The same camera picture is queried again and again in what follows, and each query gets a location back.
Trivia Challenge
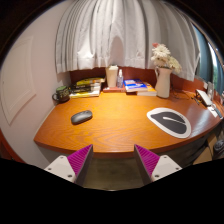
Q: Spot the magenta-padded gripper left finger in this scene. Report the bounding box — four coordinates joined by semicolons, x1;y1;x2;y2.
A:
43;143;95;187

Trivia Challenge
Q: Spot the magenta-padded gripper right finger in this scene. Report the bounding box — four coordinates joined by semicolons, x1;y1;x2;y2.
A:
133;143;183;186

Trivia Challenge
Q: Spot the dark grey computer mouse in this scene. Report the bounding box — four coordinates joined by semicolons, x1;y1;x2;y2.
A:
70;109;94;126

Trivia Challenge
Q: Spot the white and grey mouse pad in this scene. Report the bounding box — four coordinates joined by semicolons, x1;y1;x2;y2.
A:
146;107;193;139

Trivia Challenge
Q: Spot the dark mug with green inside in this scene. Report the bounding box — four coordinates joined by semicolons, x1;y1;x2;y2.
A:
51;85;71;104

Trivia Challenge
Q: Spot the white and yellow book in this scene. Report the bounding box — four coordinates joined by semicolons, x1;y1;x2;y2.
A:
69;87;102;99

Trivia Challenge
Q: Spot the black book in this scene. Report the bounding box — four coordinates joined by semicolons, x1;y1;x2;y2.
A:
69;87;92;95
68;83;93;91

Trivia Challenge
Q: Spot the white flat device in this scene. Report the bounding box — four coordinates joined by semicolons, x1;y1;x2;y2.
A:
195;88;213;108

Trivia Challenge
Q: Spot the white ceramic jug vase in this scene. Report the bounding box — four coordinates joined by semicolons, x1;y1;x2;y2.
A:
154;66;173;99

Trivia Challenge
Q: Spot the blue cover book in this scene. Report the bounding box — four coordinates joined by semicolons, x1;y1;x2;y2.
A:
123;78;149;93

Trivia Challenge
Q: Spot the yellow cover book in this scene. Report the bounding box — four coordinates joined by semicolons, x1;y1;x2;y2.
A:
75;77;106;87

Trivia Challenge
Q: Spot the red book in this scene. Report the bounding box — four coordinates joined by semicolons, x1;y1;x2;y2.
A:
102;85;126;93

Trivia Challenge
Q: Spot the white flower bouquet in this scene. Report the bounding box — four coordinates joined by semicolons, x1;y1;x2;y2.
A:
150;42;183;75

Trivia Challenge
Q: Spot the dark window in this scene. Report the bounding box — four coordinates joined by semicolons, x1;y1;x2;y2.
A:
194;26;224;96

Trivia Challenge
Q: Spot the white pleated curtain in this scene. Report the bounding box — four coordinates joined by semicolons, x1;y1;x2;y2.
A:
54;0;202;82

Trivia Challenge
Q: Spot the black cable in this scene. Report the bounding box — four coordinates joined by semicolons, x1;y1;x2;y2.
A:
170;87;200;105

